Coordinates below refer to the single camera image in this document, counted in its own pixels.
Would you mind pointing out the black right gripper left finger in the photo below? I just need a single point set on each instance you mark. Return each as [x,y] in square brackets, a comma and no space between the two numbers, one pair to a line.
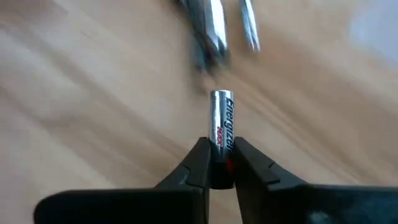
[174,205]

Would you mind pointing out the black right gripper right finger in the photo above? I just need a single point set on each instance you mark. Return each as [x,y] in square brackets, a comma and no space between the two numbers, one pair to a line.
[280,202]

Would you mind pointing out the silver Energizer AA battery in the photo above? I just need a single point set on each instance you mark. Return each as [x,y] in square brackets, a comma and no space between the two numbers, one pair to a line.
[220,118]

